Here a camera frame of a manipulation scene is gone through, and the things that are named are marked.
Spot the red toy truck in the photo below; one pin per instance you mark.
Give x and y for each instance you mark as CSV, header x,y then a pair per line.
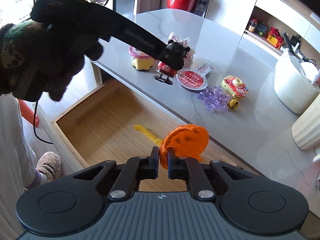
x,y
274,38

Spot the red black small toy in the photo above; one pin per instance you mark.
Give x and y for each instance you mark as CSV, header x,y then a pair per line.
x,y
165,73

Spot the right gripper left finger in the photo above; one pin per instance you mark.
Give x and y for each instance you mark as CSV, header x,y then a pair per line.
x,y
135,170

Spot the yellow bell keychain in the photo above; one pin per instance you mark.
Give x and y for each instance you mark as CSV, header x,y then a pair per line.
x,y
232,104

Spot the beige fluffy slipper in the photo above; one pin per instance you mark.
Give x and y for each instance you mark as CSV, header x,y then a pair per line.
x,y
50,166

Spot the yellow plastic stick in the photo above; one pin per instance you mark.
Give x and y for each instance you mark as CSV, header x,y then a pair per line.
x,y
148,134

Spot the pink round lid toy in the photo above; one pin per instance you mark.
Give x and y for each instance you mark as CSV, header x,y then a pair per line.
x,y
140,60

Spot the small spice jar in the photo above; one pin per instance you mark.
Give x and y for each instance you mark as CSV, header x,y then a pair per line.
x,y
252,25

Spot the purple crystal flower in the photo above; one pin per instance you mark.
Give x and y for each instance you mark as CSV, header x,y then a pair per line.
x,y
214,99

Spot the orange plastic toy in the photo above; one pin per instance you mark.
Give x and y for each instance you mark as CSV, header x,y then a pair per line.
x,y
187,140

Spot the dark gloved left hand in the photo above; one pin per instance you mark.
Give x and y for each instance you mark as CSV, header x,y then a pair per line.
x,y
36,58

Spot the pink white cloth pouch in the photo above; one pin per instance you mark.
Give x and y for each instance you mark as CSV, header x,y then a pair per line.
x,y
185,42

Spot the green toy vehicle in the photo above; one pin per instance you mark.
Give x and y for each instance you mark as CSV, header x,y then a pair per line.
x,y
261,29

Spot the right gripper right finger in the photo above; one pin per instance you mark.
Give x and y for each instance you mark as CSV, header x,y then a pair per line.
x,y
191,172

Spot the red round sauce packet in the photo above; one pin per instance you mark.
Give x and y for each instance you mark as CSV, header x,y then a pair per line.
x,y
194,79

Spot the white tissue box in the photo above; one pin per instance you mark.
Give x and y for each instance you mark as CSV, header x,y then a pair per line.
x,y
291,86

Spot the cream ribbed coffee cup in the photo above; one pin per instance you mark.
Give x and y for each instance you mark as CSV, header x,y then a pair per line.
x,y
305,130

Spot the yellow pink toy camera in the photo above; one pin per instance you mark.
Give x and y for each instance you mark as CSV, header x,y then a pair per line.
x,y
235,87

